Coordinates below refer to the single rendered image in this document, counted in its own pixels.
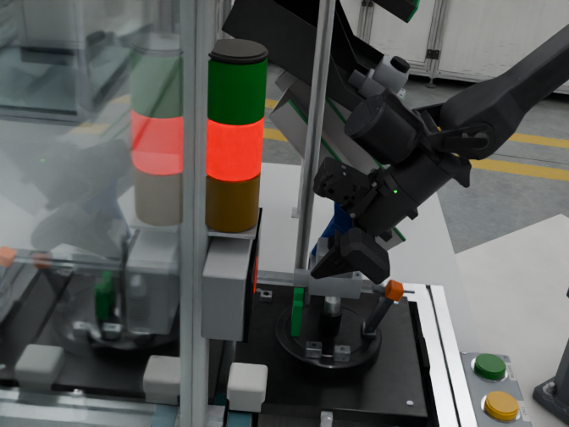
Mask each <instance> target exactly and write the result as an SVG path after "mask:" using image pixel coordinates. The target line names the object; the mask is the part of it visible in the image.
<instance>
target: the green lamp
mask: <svg viewBox="0 0 569 427"><path fill-rule="evenodd" d="M267 70H268V57H266V58H265V59H264V60H263V61H261V62H258V63H254V64H226V63H222V62H219V61H216V60H213V59H210V60H208V84H207V117H208V118H209V119H210V120H212V121H214V122H217V123H220V124H225V125H249V124H253V123H256V122H257V121H259V120H260V119H262V118H263V116H264V111H265V97H266V84H267Z"/></svg>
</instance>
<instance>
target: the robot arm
mask: <svg viewBox="0 0 569 427"><path fill-rule="evenodd" d="M568 80H569V24H568V25H566V26H565V27H563V28H562V29H561V30H559V31H558V32H557V33H555V34H554V35H553V36H552V37H551V38H550V39H548V40H547V41H546V42H544V43H543V44H541V45H540V46H539V47H537V48H536V49H535V50H533V51H532V52H531V53H530V54H528V56H526V57H525V58H523V59H522V60H521V61H519V62H518V63H517V64H515V65H514V66H513V67H511V68H510V69H508V70H507V71H506V72H505V73H504V74H502V75H499V76H497V77H495V78H494V79H490V80H485V81H482V82H479V83H476V84H474V85H472V86H470V87H468V88H467V89H465V90H464V91H461V92H459V93H457V94H456V95H455V96H453V97H451V98H449V99H448V100H447V101H446V102H445V103H438V104H434V105H430V106H426V107H421V108H414V109H413V110H410V109H409V108H408V107H407V106H406V105H405V104H404V103H403V102H402V101H401V100H400V99H399V98H398V96H397V95H396V94H395V93H394V92H393V91H392V90H391V89H390V88H386V89H385V90H384V91H383V92H382V93H381V94H377V95H374V96H371V97H370V98H368V99H367V100H366V101H365V102H364V101H362V102H360V103H359V104H358V105H357V106H356V108H355V109H354V110H353V111H352V113H351V115H350V116H349V118H348V120H347V121H346V123H345V128H344V132H345V134H346V135H347V136H349V137H350V138H351V139H352V140H353V141H354V142H355V143H356V144H357V145H359V146H360V147H361V148H362V149H363V150H365V151H366V152H367V153H368V154H370V155H371V156H372V157H373V158H375V159H376V160H377V161H378V162H379V163H380V164H382V165H386V164H390V166H389V167H388V168H387V169H384V168H383V167H382V166H381V167H380V168H378V169H374V168H372V169H371V170H370V172H371V173H370V174H368V175H365V174H363V173H362V172H360V171H359V170H357V169H355V168H353V167H351V166H349V165H347V164H344V163H341V162H340V161H338V160H336V159H333V158H330V157H325V159H324V160H323V162H322V164H321V166H320V168H319V170H318V172H317V174H316V176H315V178H314V187H313V191H314V192H315V193H316V194H317V195H318V196H320V197H326V198H328V199H330V200H332V201H334V216H333V218H332V219H331V220H330V222H329V224H328V226H327V227H326V229H325V231H324V232H323V234H322V235H321V236H320V237H327V238H330V237H331V236H333V235H334V245H333V246H332V248H331V249H330V250H329V251H328V252H327V253H326V254H325V256H324V257H323V258H322V259H321V260H320V261H319V262H318V264H317V265H316V266H315V267H314V269H313V270H312V272H311V276H312V277H313V278H314V279H316V280H317V279H322V278H325V277H329V276H333V275H340V274H344V273H348V272H355V271H360V272H361V273H363V274H364V275H365V276H367V277H368V278H369V279H370V280H371V281H372V282H373V283H374V284H376V285H379V284H381V283H382V282H383V281H385V280H386V279H387V278H389V277H390V264H389V253H388V252H387V251H385V250H384V249H383V248H382V247H381V246H380V245H379V244H378V243H377V242H376V241H375V236H376V237H378V236H379V237H381V238H382V239H383V240H384V241H385V242H387V241H388V240H390V239H391V238H392V232H391V230H392V229H393V228H394V227H395V226H397V225H398V224H399V223H400V222H401V221H402V220H403V219H404V218H405V217H409V218H410V219H411V220H414V219H415V218H416V217H417V216H418V211H417V208H418V207H419V206H420V205H421V204H422V203H423V202H425V201H426V200H427V199H428V198H430V197H431V196H432V195H433V194H434V193H435V192H436V191H437V190H438V189H440V188H441V187H442V186H443V185H444V184H446V183H447V182H448V181H449V180H451V179H452V178H453V179H454V180H456V181H458V182H459V184H460V185H462V186H463V187H465V188H468V187H469V186H470V171H471V168H472V165H471V163H470V161H469V159H475V160H476V159H477V160H482V159H485V158H487V157H489V156H490V155H492V154H493V153H495V152H496V151H497V150H498V149H499V148H500V147H501V146H502V145H503V144H504V143H505V142H506V141H507V140H508V139H509V138H510V137H511V136H512V135H513V134H514V133H515V132H516V130H517V127H518V126H519V125H520V123H521V121H522V119H523V117H524V115H525V114H526V113H527V112H528V111H529V110H530V109H531V108H532V107H533V106H534V105H536V104H537V103H539V102H540V101H541V100H543V99H544V98H545V97H547V96H548V95H549V94H550V93H552V92H553V91H555V90H556V89H557V88H559V87H560V86H562V85H563V84H564V83H566V82H567V81H568ZM438 127H439V128H440V129H441V130H442V131H440V130H439V128H438ZM424 137H425V138H424ZM453 153H456V154H458V155H459V156H460V157H459V156H456V155H454V154H453Z"/></svg>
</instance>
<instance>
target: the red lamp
mask: <svg viewBox="0 0 569 427"><path fill-rule="evenodd" d="M263 125H264V116H263V118H262V119H260V120H259V121H257V122H256V123H253V124H249V125H225V124H220V123H217V122H214V121H212V120H210V119H209V120H208V122H207V170H206V173H207V174H208V175H210V176H212V177H213V178H216V179H219V180H227V181H241V180H249V179H250V178H253V177H255V176H256V175H258V174H259V173H260V171H261V164H262V138H263Z"/></svg>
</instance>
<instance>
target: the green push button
mask: <svg viewBox="0 0 569 427"><path fill-rule="evenodd" d="M474 368H475V370H476V371H477V372H478V373H479V374H480V375H482V376H483V377H485V378H488V379H492V380H497V379H500V378H502V377H503V376H504V374H505V370H506V365H505V363H504V361H503V360H502V359H501V358H499V357H497V356H495V355H493V354H489V353H485V354H480V355H478V356H477V357H476V359H475V362H474Z"/></svg>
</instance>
